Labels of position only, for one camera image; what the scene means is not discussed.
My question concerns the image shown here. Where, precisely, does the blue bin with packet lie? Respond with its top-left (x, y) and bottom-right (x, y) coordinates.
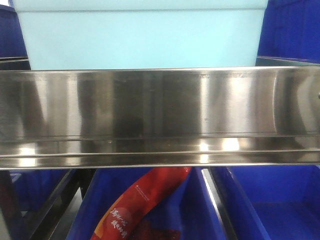
top-left (66, 167), bottom-right (226, 240)

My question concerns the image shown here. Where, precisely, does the red snack packet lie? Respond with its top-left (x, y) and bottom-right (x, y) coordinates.
top-left (91, 167), bottom-right (192, 240)

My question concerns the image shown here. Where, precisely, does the blue bin below right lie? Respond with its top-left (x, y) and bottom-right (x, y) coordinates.
top-left (211, 165), bottom-right (320, 240)

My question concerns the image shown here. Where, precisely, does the blue bin below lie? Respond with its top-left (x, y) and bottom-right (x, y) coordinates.
top-left (9, 169), bottom-right (67, 212)
top-left (211, 165), bottom-right (320, 240)

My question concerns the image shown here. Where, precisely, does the light blue plastic bin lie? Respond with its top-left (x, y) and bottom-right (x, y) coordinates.
top-left (13, 0), bottom-right (268, 70)

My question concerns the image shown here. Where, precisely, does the blue bin below left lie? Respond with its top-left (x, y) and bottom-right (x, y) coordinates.
top-left (9, 169), bottom-right (67, 212)

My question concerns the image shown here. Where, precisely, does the dark blue bin upper right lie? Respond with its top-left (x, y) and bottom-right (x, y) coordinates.
top-left (258, 0), bottom-right (320, 64)

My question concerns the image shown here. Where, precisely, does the dark blue bin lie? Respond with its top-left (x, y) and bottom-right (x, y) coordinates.
top-left (0, 0), bottom-right (27, 58)
top-left (258, 0), bottom-right (320, 64)

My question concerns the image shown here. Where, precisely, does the dark blue bin upper left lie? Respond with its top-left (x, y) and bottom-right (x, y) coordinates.
top-left (0, 0), bottom-right (27, 58)

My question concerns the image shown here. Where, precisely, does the steel shelf front rail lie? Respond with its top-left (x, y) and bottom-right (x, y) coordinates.
top-left (0, 66), bottom-right (320, 170)

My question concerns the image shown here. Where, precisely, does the dark shelf frame bar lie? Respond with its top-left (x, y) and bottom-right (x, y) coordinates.
top-left (0, 169), bottom-right (95, 240)

